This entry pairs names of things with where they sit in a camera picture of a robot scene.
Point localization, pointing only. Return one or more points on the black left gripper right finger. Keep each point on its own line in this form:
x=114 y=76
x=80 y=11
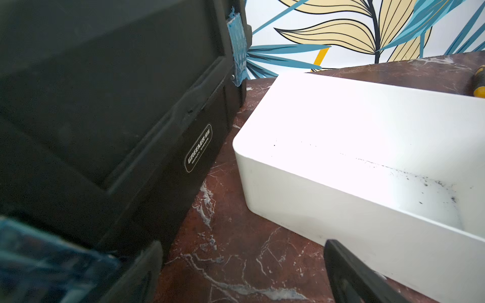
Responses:
x=353 y=281

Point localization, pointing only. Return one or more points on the white plastic tissue box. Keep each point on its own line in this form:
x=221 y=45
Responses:
x=395 y=174

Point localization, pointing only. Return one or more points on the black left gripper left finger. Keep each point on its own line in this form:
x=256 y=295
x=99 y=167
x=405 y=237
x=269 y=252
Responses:
x=40 y=267

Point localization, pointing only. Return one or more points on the yellow black handled pliers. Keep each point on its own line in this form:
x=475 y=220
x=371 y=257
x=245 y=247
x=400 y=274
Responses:
x=478 y=83

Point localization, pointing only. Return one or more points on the black plastic toolbox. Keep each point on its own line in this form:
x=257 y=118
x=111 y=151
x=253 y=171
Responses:
x=112 y=113

